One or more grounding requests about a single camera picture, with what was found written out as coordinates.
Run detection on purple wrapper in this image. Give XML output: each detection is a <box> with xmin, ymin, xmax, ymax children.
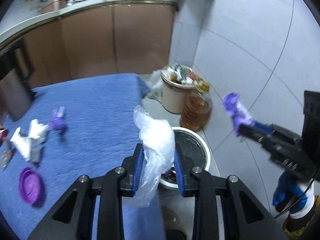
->
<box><xmin>222</xmin><ymin>93</ymin><xmax>254</xmax><ymax>136</ymax></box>
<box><xmin>49</xmin><ymin>107</ymin><xmax>67</xmax><ymax>133</ymax></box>

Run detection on clear plastic bag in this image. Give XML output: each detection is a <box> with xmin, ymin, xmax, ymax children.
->
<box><xmin>124</xmin><ymin>105</ymin><xmax>175</xmax><ymax>208</ymax></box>

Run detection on white tissue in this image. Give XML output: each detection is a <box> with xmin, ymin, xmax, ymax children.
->
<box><xmin>28</xmin><ymin>119</ymin><xmax>49</xmax><ymax>143</ymax></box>

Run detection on steel trash bin black liner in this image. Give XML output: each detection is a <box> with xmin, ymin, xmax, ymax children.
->
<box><xmin>159</xmin><ymin>127</ymin><xmax>211</xmax><ymax>190</ymax></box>

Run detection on cream full trash bucket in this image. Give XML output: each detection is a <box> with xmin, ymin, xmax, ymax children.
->
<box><xmin>161</xmin><ymin>63</ymin><xmax>203</xmax><ymax>114</ymax></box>

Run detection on brown kitchen cabinets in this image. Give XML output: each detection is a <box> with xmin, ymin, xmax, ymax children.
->
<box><xmin>1</xmin><ymin>2</ymin><xmax>175</xmax><ymax>87</ymax></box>

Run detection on blue gloved right hand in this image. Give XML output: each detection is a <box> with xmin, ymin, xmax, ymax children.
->
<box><xmin>272</xmin><ymin>171</ymin><xmax>315</xmax><ymax>219</ymax></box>

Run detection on cooking oil bottle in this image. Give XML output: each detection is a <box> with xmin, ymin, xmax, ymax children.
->
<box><xmin>180</xmin><ymin>81</ymin><xmax>212</xmax><ymax>132</ymax></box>

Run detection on purple plastic lid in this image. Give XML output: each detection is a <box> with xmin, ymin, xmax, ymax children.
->
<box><xmin>18</xmin><ymin>167</ymin><xmax>45</xmax><ymax>205</ymax></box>

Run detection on blue towel cloth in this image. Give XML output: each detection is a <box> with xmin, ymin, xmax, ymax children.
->
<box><xmin>0</xmin><ymin>73</ymin><xmax>167</xmax><ymax>240</ymax></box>

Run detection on silver foil wrapper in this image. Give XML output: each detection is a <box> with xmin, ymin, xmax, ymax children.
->
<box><xmin>0</xmin><ymin>145</ymin><xmax>13</xmax><ymax>170</ymax></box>

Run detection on white plastic bag on floor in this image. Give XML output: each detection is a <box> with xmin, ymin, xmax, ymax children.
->
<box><xmin>146</xmin><ymin>70</ymin><xmax>163</xmax><ymax>103</ymax></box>

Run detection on red snack wrapper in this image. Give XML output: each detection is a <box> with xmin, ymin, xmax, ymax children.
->
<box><xmin>0</xmin><ymin>126</ymin><xmax>8</xmax><ymax>146</ymax></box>

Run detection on black steel electric kettle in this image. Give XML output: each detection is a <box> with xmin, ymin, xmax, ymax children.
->
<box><xmin>1</xmin><ymin>38</ymin><xmax>35</xmax><ymax>121</ymax></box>

